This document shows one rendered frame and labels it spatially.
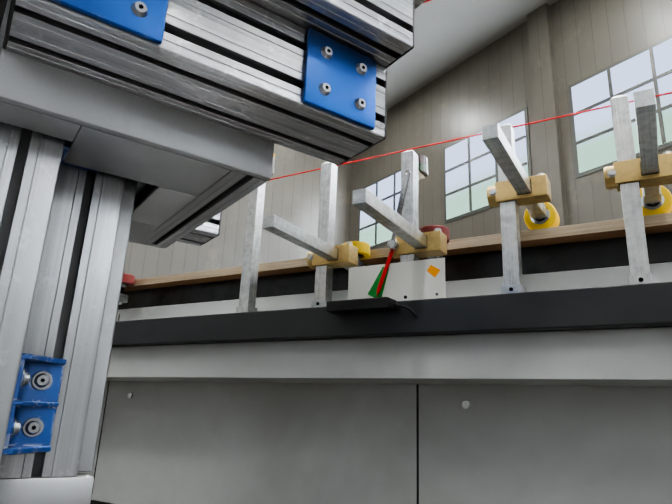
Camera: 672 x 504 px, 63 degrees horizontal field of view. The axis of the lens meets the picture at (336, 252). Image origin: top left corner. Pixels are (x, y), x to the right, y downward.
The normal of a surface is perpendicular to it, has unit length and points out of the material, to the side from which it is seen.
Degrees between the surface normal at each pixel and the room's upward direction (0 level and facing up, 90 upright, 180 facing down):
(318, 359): 90
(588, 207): 90
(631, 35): 90
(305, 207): 90
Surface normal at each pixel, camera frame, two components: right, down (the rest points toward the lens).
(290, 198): 0.58, -0.21
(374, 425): -0.51, -0.26
